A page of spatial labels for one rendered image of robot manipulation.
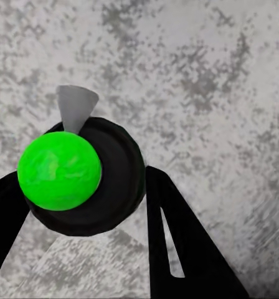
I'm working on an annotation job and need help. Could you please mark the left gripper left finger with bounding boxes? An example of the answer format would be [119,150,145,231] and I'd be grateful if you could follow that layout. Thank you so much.
[0,170,30,269]

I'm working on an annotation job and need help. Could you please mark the insectifuge atomizer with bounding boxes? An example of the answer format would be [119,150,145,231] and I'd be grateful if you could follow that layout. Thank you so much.
[17,84,147,237]

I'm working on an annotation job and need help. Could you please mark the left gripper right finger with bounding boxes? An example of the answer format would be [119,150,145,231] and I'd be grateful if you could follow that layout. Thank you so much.
[146,166,252,299]

